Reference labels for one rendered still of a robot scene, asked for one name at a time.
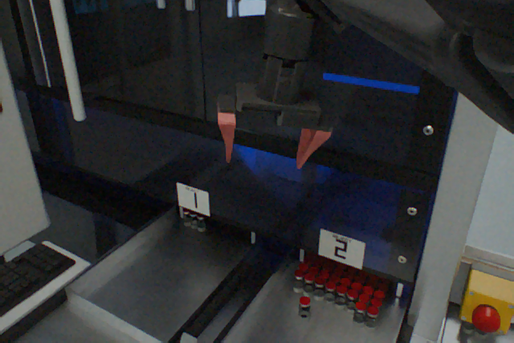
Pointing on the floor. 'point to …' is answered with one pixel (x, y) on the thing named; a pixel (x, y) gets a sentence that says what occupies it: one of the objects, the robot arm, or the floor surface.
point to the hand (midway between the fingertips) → (264, 157)
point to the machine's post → (450, 215)
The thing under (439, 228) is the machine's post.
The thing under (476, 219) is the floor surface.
